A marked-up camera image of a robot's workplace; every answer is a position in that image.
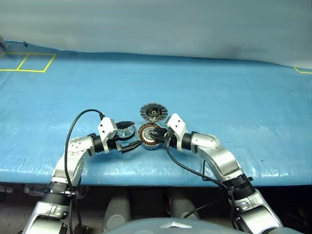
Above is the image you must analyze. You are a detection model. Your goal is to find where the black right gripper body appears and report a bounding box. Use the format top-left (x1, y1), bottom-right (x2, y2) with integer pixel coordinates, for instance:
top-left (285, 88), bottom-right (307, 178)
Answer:
top-left (164, 128), bottom-right (178, 149)

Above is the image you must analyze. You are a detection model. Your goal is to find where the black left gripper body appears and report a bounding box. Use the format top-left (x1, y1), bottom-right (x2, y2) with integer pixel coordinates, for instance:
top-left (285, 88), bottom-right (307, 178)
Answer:
top-left (108, 121), bottom-right (124, 154)

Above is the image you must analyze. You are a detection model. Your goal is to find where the silver spoked rotor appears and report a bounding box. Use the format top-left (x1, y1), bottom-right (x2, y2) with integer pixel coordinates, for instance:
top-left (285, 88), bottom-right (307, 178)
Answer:
top-left (117, 123), bottom-right (136, 141)

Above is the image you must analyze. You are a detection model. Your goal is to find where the motor housing with copper windings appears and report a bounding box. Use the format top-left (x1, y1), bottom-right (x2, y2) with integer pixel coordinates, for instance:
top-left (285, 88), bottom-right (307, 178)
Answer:
top-left (137, 122), bottom-right (164, 150)

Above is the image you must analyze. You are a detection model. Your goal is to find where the round grey hinged lid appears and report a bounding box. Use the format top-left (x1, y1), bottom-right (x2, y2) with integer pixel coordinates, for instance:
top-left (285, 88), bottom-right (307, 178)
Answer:
top-left (140, 102), bottom-right (169, 123)

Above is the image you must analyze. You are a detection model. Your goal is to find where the blue plastic table cover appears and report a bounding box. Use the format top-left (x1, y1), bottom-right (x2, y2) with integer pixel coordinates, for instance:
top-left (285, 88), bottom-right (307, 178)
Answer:
top-left (0, 40), bottom-right (312, 187)

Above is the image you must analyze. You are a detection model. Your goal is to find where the grey rounded robot leg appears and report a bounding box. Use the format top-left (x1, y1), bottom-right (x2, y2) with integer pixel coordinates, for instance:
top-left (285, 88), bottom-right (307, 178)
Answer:
top-left (168, 195), bottom-right (201, 220)
top-left (102, 195), bottom-right (133, 233)

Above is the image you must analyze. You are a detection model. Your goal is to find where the grey robot torso with emblem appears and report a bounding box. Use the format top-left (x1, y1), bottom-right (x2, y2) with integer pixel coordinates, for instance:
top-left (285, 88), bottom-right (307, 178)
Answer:
top-left (102, 217), bottom-right (246, 234)

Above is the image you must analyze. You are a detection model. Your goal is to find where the yellow tape double square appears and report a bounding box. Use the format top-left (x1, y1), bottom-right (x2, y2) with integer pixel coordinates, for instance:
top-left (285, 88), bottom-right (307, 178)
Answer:
top-left (0, 52), bottom-right (57, 74)

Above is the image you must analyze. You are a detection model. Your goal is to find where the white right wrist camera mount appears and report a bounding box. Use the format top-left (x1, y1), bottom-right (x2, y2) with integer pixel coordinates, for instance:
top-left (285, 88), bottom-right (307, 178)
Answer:
top-left (165, 113), bottom-right (188, 151)

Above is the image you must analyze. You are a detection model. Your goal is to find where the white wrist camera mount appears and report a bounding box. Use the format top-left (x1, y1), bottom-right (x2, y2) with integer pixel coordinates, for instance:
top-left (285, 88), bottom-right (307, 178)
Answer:
top-left (97, 117), bottom-right (119, 154)
top-left (165, 113), bottom-right (188, 151)

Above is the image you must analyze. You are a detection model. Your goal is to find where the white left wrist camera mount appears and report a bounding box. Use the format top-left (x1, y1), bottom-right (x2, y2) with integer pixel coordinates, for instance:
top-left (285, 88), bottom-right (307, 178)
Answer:
top-left (97, 117), bottom-right (119, 154)

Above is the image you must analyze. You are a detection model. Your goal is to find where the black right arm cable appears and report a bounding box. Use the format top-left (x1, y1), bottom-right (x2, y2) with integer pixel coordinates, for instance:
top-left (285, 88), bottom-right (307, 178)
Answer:
top-left (163, 131), bottom-right (244, 230)

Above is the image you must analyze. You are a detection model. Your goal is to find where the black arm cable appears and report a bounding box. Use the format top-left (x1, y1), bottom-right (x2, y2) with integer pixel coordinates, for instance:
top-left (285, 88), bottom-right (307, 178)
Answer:
top-left (163, 131), bottom-right (244, 230)
top-left (64, 109), bottom-right (106, 234)

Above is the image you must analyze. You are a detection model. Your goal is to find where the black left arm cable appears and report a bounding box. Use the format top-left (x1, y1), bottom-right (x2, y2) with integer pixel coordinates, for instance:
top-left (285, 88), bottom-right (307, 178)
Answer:
top-left (64, 109), bottom-right (106, 234)

